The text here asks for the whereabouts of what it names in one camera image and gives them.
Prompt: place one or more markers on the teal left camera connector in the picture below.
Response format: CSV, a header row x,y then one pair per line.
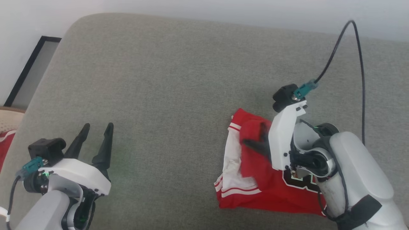
x,y
30,166

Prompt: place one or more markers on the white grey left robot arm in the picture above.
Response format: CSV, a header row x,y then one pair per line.
x,y
48,210

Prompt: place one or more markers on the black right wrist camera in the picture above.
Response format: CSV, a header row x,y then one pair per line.
x,y
282,95

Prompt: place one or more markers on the black framed panel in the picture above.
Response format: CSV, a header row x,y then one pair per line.
x,y
30,62

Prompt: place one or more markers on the red and white jersey garment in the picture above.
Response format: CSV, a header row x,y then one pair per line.
x,y
255,188

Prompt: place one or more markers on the red cloth in basket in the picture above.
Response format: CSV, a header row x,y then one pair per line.
x,y
4,147

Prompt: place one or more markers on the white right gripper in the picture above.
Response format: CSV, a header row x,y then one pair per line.
x,y
281,140

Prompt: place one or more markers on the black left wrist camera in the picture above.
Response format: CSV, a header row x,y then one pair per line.
x,y
48,148

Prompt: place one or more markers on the teal right camera connector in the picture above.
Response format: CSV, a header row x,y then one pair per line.
x,y
305,88

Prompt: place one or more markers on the beige wicker laundry basket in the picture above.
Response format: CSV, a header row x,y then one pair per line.
x,y
11,121

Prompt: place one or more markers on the teal camera connector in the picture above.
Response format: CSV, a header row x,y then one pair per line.
x,y
30,166
305,88

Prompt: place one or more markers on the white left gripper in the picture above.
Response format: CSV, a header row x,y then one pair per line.
x,y
80,174

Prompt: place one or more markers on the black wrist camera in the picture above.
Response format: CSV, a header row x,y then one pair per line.
x,y
282,95
48,148

